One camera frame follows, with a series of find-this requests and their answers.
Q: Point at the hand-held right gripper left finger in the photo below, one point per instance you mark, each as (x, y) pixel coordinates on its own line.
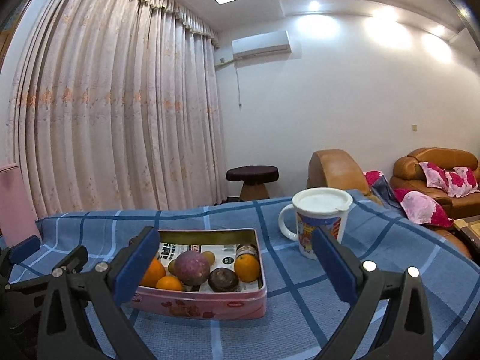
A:
(137, 264)

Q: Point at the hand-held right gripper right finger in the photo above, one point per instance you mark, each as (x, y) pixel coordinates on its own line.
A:
(333, 266)

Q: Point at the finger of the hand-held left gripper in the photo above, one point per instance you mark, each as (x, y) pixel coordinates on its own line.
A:
(24, 249)
(77, 258)

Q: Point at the orange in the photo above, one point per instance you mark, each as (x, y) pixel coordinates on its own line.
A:
(168, 284)
(153, 272)
(247, 269)

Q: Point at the small yellow-green fruit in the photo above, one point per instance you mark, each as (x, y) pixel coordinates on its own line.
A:
(209, 257)
(172, 267)

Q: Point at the dusty purple round fruit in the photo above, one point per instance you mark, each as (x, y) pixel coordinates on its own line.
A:
(191, 268)

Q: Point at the pink metal tin box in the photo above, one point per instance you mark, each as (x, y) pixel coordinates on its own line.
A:
(210, 305)

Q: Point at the dark brown round fruit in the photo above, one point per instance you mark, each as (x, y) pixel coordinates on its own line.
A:
(223, 279)

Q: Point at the small round jar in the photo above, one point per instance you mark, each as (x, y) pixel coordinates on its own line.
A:
(247, 249)

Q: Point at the pink plastic bin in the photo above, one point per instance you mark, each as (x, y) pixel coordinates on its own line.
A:
(17, 206)

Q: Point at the white cartoon print mug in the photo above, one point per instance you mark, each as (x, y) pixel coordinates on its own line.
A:
(305, 232)

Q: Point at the printed paper liner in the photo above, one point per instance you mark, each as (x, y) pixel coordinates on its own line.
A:
(225, 251)

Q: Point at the dark blue cloth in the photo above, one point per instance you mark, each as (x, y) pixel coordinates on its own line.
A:
(386, 193)

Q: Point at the pink floral cushion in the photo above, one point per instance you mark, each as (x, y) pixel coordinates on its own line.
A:
(463, 182)
(373, 178)
(435, 174)

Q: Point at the brown leather armchair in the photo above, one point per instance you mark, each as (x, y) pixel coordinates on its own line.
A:
(333, 168)

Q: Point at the blue plaid blanket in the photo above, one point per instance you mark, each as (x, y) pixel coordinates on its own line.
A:
(225, 337)

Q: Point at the dark round wicker stool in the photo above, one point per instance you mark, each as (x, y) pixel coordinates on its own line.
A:
(253, 174)

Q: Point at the brown leather sofa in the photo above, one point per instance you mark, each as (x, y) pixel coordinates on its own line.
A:
(407, 167)

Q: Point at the wooden coffee table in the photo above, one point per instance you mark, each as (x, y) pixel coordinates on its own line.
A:
(468, 232)

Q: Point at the pink floral curtain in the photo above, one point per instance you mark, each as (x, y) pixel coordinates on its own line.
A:
(112, 101)

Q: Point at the white air conditioner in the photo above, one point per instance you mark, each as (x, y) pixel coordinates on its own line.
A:
(262, 45)

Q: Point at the round ceiling downlight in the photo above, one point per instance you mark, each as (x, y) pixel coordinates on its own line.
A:
(314, 5)

